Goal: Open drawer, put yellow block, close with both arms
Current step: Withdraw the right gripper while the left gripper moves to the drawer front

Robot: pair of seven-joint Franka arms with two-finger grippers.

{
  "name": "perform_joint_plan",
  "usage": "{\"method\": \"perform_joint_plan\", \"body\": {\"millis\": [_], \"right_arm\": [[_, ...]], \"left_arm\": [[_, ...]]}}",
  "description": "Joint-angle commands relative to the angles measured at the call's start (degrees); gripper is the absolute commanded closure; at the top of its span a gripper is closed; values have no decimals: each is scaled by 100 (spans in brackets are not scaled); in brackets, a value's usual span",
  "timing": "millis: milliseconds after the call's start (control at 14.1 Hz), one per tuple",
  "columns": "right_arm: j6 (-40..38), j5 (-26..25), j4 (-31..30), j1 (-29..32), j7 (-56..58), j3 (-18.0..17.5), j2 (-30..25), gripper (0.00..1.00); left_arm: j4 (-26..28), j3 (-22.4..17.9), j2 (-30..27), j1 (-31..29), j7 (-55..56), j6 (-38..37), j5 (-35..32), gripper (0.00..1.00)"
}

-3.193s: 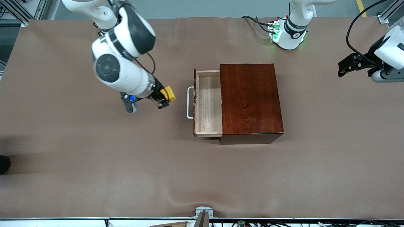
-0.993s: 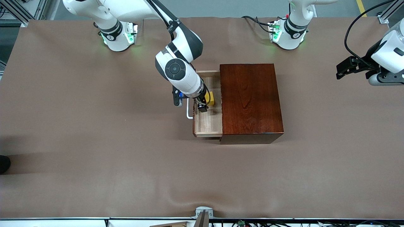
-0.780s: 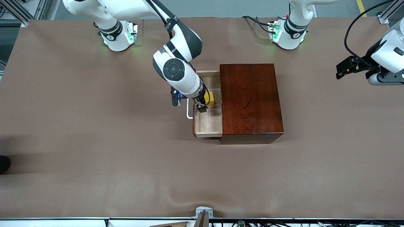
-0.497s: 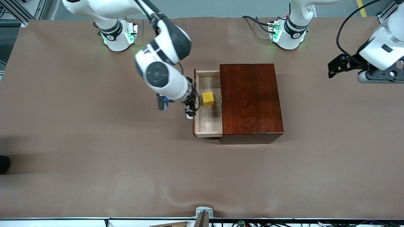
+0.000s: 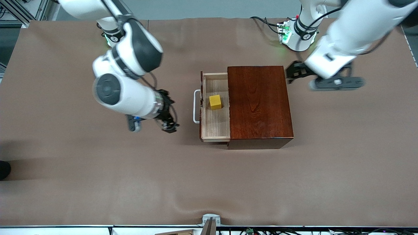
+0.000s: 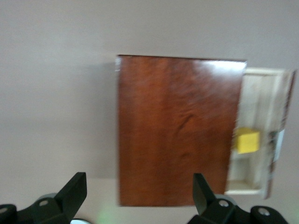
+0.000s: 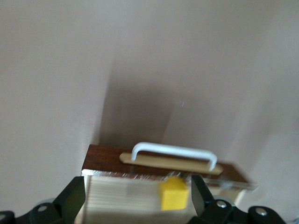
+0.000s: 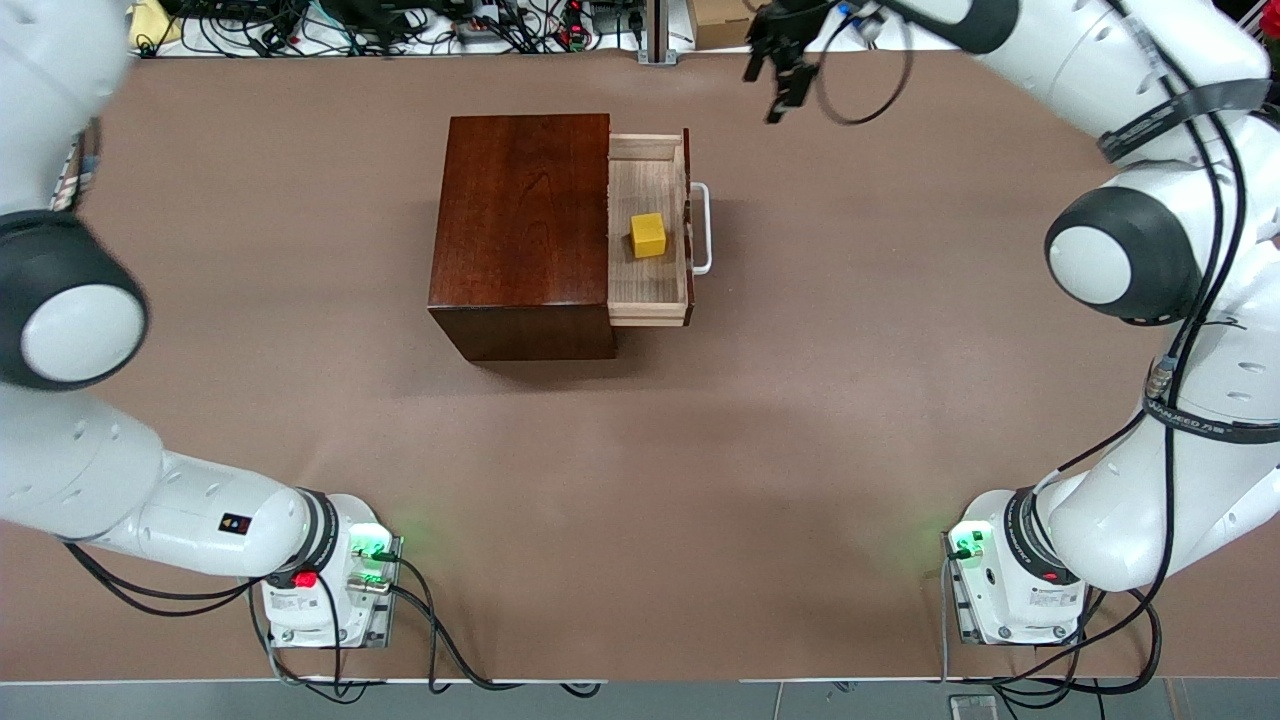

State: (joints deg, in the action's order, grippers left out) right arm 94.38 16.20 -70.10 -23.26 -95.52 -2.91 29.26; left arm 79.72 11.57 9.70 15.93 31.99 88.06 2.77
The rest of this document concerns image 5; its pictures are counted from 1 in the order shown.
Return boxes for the wooden drawer with white handle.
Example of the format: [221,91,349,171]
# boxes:
[193,71,231,143]

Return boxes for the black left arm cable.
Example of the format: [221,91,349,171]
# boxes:
[304,7,392,56]

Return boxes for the dark red wooden cabinet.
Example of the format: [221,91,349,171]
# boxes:
[227,66,294,150]

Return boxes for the brown table cloth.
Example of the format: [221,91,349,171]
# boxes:
[0,17,418,227]

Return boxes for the black cable bundle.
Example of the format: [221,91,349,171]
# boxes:
[219,227,418,235]

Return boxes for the light wooden board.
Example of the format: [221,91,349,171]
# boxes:
[154,229,196,235]

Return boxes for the black round object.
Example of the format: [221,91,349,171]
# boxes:
[0,161,11,180]

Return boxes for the black base cable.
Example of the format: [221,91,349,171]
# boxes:
[250,16,284,35]

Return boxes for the white table edge rail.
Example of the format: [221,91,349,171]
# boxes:
[403,28,418,68]

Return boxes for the grey metal camera bracket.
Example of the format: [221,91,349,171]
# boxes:
[198,214,221,235]

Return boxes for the aluminium frame profile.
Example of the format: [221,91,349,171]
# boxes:
[0,0,61,27]

